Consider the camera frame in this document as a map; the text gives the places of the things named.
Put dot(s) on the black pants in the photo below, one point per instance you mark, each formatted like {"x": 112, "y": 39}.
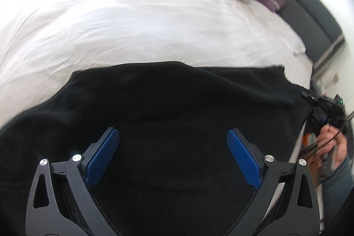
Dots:
{"x": 177, "y": 103}

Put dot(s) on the bed with white sheet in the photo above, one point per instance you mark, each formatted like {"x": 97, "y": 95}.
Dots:
{"x": 124, "y": 17}

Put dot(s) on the person's right hand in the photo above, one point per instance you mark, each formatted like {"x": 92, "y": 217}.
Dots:
{"x": 336, "y": 146}

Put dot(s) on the grey padded headboard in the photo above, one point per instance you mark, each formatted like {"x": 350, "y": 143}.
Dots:
{"x": 307, "y": 17}

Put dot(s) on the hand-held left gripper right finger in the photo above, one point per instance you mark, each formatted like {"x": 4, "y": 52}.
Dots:
{"x": 246, "y": 161}

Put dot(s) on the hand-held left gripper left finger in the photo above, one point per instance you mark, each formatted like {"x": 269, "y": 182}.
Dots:
{"x": 102, "y": 158}

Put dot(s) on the purple pillow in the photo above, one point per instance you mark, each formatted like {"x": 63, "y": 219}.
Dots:
{"x": 273, "y": 3}

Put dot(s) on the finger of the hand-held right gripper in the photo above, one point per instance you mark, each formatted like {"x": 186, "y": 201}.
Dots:
{"x": 319, "y": 117}
{"x": 309, "y": 96}

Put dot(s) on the person's right forearm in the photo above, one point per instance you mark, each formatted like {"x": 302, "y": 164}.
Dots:
{"x": 340, "y": 191}

